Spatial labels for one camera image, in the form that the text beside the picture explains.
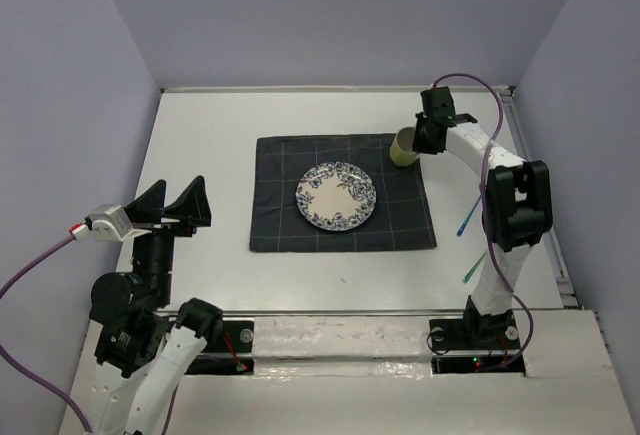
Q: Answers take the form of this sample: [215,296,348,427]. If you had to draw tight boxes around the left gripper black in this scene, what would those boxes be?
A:
[127,171,213,303]

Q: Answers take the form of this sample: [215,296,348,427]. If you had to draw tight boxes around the pale yellow mug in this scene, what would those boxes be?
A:
[389,126,419,168]

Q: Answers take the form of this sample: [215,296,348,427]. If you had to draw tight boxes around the dark grey checked cloth placemat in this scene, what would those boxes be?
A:
[249,133,437,253]

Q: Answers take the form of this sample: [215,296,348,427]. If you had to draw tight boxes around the blue floral ceramic plate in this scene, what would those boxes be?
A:
[295,162,377,232]

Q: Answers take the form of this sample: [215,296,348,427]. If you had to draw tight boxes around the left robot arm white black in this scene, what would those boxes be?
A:
[87,175,223,434]

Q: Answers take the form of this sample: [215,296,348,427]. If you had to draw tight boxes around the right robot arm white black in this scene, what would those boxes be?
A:
[412,86,553,354]

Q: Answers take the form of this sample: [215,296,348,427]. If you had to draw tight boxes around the iridescent spoon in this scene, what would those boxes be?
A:
[456,196,482,237]

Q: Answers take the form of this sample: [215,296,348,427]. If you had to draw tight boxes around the iridescent fork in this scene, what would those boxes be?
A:
[462,252,487,284]

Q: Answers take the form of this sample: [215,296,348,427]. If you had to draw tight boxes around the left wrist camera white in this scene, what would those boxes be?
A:
[68,205,151,242]

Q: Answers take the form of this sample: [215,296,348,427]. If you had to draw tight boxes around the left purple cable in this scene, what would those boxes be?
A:
[0,234,179,435]

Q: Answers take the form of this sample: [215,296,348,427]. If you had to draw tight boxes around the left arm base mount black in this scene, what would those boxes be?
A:
[187,319,255,376]

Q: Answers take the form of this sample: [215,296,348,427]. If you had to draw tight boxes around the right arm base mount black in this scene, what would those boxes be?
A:
[425,316,525,375]

